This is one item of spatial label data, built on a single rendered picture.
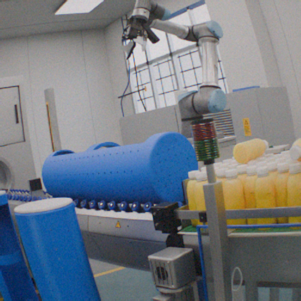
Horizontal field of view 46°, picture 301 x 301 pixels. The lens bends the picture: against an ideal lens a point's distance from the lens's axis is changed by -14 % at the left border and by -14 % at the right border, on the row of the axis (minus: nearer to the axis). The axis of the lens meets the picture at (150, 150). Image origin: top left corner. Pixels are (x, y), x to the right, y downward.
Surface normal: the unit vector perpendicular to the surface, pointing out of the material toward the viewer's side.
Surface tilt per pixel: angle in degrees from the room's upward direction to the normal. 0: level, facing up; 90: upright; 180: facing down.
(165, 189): 90
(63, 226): 90
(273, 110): 90
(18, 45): 90
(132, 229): 70
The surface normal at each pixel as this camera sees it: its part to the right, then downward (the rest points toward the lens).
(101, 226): -0.72, -0.18
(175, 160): 0.69, -0.08
